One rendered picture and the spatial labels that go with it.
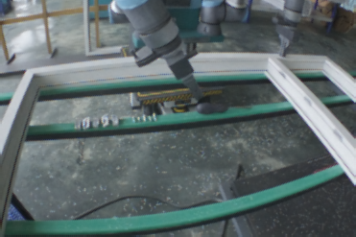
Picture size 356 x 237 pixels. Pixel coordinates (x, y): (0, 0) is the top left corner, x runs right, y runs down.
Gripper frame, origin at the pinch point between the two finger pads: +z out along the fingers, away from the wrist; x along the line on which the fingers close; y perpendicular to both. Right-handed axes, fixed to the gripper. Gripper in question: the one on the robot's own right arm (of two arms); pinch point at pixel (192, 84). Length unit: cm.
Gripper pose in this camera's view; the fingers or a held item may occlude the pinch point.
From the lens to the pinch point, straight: 72.3
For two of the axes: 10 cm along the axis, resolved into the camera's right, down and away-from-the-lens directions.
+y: 8.6, -5.0, -1.1
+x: -2.4, -5.9, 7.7
